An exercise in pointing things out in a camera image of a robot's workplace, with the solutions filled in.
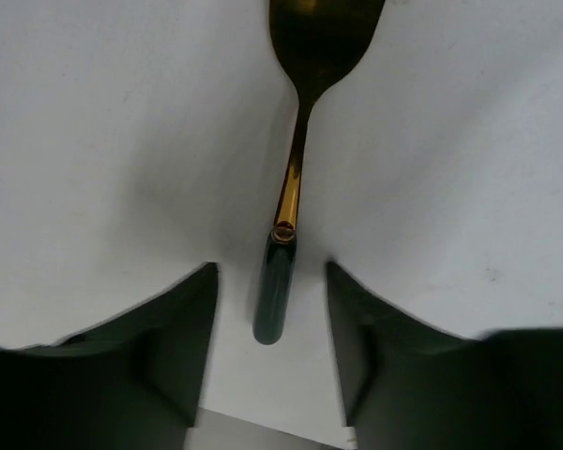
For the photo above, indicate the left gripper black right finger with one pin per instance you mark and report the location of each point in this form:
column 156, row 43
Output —
column 408, row 385

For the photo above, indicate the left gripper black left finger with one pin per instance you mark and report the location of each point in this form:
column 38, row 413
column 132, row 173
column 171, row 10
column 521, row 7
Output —
column 131, row 382

